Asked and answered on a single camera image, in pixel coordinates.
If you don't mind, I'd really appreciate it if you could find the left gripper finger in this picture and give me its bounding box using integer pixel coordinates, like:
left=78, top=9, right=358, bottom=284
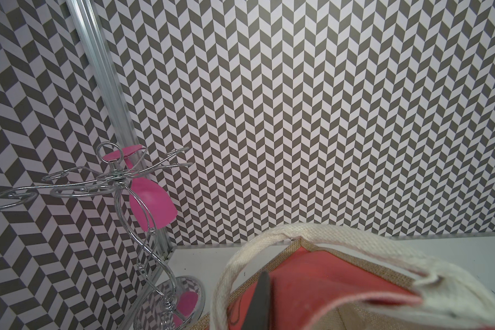
left=241, top=271, right=270, bottom=330

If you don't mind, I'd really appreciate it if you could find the burlap red striped tote bag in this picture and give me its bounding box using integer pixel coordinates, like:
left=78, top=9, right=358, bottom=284
left=195, top=223, right=495, bottom=329

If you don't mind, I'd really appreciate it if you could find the chrome stand with pink cups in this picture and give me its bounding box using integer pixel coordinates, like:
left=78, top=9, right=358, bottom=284
left=0, top=142, right=205, bottom=329

